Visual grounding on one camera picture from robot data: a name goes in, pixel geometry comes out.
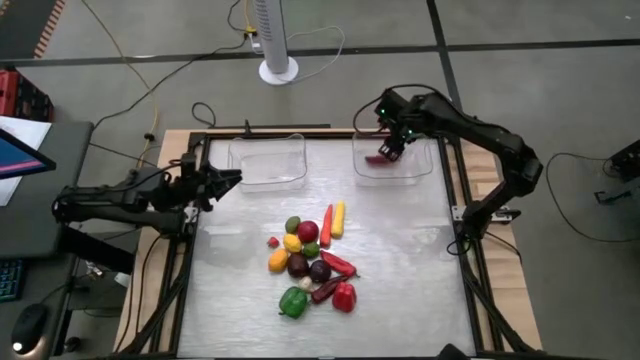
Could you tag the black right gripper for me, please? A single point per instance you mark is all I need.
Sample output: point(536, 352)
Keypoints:
point(400, 120)

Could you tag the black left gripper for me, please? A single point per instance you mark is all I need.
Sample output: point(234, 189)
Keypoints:
point(202, 185)

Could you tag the maroon long vegetable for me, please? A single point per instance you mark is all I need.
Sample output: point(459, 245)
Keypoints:
point(375, 160)

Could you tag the small red strawberry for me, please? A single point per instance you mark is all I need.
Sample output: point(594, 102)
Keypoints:
point(273, 242)

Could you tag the olive green round fruit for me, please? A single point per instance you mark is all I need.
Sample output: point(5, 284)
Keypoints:
point(293, 224)

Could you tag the yellow lemon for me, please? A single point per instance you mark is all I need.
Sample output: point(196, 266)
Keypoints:
point(292, 243)

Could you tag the orange yellow mango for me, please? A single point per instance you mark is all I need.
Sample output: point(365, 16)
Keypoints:
point(278, 260)

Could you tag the red apple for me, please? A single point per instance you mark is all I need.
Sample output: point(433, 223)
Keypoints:
point(308, 232)

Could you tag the orange carrot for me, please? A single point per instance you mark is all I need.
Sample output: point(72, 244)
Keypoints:
point(326, 227)

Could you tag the bright green lime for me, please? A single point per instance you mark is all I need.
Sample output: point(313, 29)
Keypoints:
point(311, 249)

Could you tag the dark brown round fruit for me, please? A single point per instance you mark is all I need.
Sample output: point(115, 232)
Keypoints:
point(298, 265)

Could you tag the dark purple round vegetable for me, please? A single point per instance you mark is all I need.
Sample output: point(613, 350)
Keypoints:
point(320, 271)

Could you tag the green bell pepper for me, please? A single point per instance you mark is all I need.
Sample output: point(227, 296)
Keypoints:
point(293, 302)

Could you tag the red bell pepper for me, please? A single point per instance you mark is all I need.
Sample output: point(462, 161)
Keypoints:
point(344, 297)

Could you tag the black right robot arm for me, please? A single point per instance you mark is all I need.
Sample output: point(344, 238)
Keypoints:
point(490, 137)

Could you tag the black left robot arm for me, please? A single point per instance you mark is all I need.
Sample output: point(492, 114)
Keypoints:
point(120, 197)

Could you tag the clear plastic bin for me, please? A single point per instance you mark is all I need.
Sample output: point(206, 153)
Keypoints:
point(415, 167)
point(267, 170)

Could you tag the wooden table board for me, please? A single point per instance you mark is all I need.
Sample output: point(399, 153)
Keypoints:
point(172, 145)

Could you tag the white tower fan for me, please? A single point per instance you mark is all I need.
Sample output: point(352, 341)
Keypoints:
point(274, 40)

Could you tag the dark grey desk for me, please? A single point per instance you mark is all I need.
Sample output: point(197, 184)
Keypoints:
point(45, 225)

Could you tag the tilted computer screen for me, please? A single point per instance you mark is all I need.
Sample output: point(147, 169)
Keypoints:
point(20, 157)

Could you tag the red plastic crate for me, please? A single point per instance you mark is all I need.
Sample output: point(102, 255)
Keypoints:
point(20, 97)

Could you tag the black computer tower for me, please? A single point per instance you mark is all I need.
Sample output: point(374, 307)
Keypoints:
point(627, 160)

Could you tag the backlit keyboard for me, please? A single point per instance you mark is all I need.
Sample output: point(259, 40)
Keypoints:
point(9, 280)

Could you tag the black computer mouse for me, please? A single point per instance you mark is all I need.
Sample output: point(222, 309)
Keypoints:
point(29, 327)

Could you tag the black floor mat orange edge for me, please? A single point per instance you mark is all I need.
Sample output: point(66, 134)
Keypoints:
point(22, 25)

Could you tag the black aluminium table frame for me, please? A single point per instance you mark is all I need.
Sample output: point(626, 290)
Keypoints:
point(184, 280)

